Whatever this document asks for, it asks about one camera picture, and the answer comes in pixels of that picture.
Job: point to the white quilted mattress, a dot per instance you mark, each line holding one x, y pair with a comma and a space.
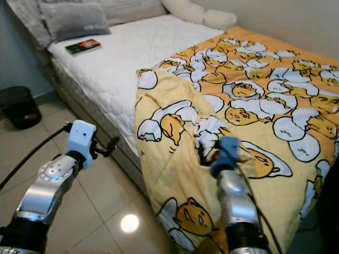
122, 63

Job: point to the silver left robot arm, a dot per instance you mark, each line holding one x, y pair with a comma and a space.
42, 193

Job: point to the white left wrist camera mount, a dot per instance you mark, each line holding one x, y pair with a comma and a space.
81, 137

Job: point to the beige bolster cushion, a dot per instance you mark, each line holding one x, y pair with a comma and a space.
201, 15

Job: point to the yellow cartoon egg blanket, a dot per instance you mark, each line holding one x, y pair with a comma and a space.
259, 79

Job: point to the grey fabric bed base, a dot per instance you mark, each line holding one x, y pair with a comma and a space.
74, 108

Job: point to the grey Little Bear pillow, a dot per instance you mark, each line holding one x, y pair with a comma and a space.
74, 22

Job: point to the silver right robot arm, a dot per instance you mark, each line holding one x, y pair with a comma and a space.
238, 203

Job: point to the red and green book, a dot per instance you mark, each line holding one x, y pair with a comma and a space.
83, 47

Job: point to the black mesh waste bin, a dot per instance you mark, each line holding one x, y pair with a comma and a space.
21, 108

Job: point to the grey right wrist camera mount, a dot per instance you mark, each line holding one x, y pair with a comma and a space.
226, 153

